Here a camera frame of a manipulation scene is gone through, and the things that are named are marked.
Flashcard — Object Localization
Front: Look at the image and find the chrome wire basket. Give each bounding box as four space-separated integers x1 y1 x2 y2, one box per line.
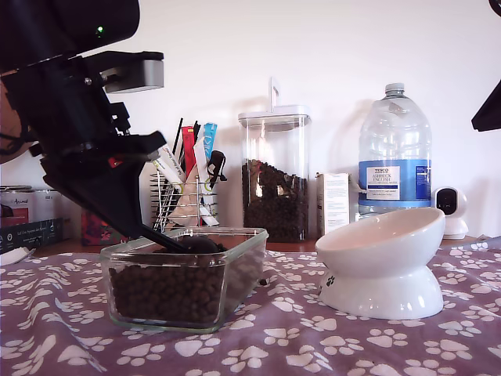
150 172 220 234

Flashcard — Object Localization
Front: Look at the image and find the dark green printed box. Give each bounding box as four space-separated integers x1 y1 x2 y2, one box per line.
0 218 64 255

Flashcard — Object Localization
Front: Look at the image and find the brown cat kibble pile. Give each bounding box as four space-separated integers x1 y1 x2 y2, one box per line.
108 240 255 325
241 158 309 242

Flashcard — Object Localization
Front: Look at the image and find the tall clear storage jar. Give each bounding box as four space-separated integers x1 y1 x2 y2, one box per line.
238 76 313 243

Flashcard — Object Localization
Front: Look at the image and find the black plastic measuring scoop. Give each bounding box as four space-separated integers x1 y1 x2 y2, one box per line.
140 228 221 256

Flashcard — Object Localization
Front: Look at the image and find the tall plain white sachet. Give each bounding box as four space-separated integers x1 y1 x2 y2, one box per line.
193 137 220 227

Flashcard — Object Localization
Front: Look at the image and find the thin black stick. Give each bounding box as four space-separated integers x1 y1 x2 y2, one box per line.
171 117 186 160

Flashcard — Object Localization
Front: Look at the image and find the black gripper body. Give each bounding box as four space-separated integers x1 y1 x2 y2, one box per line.
0 58 168 168

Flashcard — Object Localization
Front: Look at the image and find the red sachet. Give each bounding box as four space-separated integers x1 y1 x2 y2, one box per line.
182 125 199 179

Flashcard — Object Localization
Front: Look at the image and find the black plastic clip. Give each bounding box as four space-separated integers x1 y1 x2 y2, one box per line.
205 150 229 189

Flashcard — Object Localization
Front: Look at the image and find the white ceramic tilted food bowl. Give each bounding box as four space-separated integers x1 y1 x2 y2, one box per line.
315 207 447 320

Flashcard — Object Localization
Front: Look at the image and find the purple paw print cloth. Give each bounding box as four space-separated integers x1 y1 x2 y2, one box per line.
0 239 501 376

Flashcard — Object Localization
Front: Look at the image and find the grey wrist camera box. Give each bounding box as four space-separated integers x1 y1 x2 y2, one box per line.
70 50 165 94

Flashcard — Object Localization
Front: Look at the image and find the large clear water bottle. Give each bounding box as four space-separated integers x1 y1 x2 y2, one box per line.
358 82 434 220

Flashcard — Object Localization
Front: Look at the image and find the colourful floral print box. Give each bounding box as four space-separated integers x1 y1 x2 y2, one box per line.
81 209 132 247

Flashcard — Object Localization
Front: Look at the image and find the small white round camera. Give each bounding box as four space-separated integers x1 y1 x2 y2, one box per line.
432 186 470 240

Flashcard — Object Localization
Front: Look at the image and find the blue sachet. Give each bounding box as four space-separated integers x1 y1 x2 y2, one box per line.
201 122 219 157

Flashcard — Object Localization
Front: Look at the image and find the small white carton box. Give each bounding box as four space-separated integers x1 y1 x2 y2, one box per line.
315 172 352 237

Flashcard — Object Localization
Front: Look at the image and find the beige pouch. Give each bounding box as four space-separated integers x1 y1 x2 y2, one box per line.
171 172 207 227

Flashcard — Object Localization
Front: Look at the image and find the white tin can red label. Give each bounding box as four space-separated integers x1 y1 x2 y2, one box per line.
0 186 35 228

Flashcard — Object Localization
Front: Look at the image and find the clear glass rectangular container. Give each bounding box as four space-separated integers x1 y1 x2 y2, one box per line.
99 226 270 334

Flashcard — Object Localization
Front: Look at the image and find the white sachet green print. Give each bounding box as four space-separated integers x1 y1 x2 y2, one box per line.
156 146 186 183
150 158 175 185

